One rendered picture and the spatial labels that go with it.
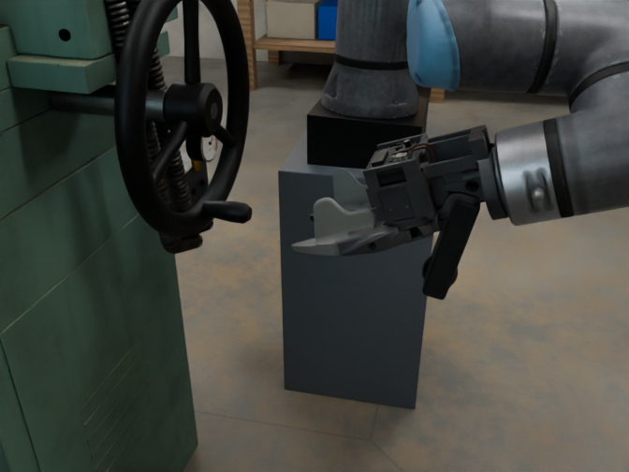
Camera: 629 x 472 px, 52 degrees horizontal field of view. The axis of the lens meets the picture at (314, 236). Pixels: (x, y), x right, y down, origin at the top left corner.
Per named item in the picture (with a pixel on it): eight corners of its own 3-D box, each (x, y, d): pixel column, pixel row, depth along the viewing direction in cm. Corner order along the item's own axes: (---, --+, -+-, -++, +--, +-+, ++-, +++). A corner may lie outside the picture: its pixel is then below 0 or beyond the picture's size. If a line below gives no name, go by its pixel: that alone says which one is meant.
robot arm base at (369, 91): (335, 88, 137) (338, 40, 133) (424, 98, 133) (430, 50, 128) (309, 111, 121) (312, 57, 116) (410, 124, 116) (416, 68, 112)
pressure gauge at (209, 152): (205, 179, 103) (200, 131, 99) (183, 176, 104) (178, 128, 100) (221, 164, 109) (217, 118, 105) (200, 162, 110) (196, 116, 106)
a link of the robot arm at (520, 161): (559, 193, 64) (563, 239, 56) (508, 202, 66) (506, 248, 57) (542, 108, 60) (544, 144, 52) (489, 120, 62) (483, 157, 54)
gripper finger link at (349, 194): (310, 168, 72) (381, 159, 66) (327, 214, 74) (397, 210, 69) (296, 181, 70) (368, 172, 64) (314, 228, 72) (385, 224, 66)
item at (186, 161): (191, 217, 107) (186, 173, 103) (125, 208, 110) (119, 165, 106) (212, 197, 114) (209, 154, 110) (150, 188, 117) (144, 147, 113)
